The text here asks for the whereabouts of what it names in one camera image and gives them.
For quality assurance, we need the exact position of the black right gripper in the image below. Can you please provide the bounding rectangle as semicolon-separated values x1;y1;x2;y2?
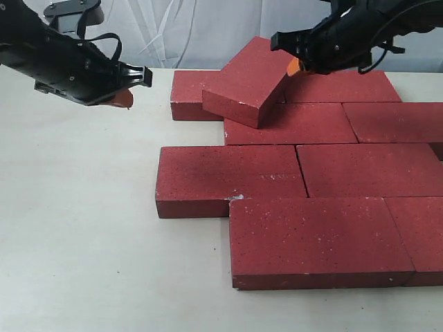
270;1;405;76

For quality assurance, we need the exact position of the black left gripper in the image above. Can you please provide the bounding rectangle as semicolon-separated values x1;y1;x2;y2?
1;20;153;109

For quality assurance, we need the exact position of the chipped red brick white spot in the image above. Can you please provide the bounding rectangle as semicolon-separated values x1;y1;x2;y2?
155;145;307;219

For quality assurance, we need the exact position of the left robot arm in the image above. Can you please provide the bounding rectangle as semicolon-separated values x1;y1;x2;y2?
1;1;153;109

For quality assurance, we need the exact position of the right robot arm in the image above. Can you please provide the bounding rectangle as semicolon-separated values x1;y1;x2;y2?
270;1;442;75

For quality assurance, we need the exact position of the right edge red brick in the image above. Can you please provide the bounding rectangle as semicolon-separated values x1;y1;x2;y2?
343;102;442;160

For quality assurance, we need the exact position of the grey fabric backdrop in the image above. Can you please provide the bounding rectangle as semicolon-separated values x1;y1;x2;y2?
0;0;443;74

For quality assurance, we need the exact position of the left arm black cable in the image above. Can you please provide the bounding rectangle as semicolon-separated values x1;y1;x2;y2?
75;10;123;65

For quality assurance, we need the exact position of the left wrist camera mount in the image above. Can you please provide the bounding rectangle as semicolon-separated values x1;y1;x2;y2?
44;0;105;39

